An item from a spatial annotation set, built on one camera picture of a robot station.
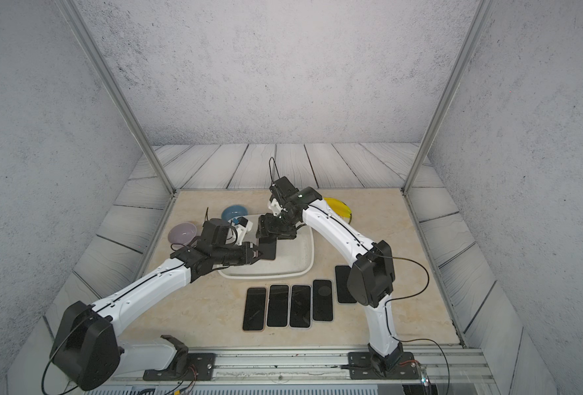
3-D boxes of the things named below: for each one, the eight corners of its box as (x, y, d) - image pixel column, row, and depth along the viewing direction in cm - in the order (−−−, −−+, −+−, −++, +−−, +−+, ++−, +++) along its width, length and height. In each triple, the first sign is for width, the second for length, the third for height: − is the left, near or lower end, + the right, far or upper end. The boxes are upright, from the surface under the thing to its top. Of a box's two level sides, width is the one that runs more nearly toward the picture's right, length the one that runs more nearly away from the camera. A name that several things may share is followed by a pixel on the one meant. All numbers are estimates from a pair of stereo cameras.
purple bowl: (170, 251, 102) (164, 242, 97) (178, 231, 109) (172, 222, 104) (196, 251, 102) (191, 242, 97) (203, 231, 109) (198, 222, 104)
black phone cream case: (266, 327, 83) (265, 326, 81) (269, 286, 92) (269, 284, 90) (289, 327, 83) (289, 325, 81) (290, 286, 92) (290, 284, 90)
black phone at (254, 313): (242, 331, 82) (241, 329, 80) (248, 290, 91) (247, 287, 89) (264, 331, 82) (263, 329, 80) (268, 290, 91) (267, 287, 89)
